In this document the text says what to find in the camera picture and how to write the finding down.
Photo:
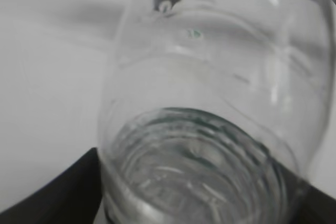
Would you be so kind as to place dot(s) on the clear Cestbon water bottle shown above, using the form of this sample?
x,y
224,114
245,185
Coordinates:
x,y
203,103

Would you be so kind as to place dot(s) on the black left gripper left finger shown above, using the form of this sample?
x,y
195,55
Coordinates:
x,y
72,197

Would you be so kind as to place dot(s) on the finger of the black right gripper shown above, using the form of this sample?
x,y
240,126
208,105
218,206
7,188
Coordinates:
x,y
306,204

